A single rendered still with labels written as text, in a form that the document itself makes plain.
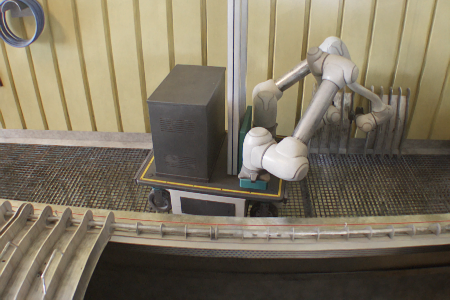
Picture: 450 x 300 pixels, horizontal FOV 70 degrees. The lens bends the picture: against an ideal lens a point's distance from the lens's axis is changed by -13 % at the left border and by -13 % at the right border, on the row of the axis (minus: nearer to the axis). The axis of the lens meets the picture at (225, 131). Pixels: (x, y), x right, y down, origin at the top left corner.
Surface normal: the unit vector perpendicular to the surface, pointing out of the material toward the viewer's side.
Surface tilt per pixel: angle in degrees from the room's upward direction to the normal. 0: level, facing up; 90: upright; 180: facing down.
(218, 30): 90
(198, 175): 90
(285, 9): 90
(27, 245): 90
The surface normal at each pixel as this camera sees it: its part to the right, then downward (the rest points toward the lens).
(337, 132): -0.05, 0.41
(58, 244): 0.01, -0.94
